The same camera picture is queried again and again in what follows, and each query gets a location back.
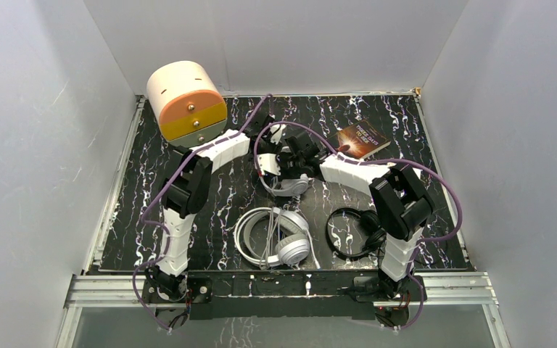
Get small white on-ear headphones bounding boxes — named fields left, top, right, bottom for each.
left=260, top=174, right=312, bottom=197

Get large white over-ear headphones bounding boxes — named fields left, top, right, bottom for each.
left=234, top=207, right=321, bottom=269

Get black wired headphones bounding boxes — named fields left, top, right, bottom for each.
left=325, top=206, right=421, bottom=261

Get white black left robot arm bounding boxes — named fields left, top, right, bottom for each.
left=144, top=115, right=275, bottom=302

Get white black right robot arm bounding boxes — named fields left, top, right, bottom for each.
left=276, top=135, right=435, bottom=300

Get orange brown paperback book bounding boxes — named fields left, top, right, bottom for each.
left=327, top=120, right=390, bottom=160

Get pastel mini drawer cabinet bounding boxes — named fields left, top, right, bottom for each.
left=147, top=61, right=227, bottom=148

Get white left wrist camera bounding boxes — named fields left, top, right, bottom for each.
left=269, top=124, right=286, bottom=144

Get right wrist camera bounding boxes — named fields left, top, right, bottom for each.
left=257, top=153, right=281, bottom=176

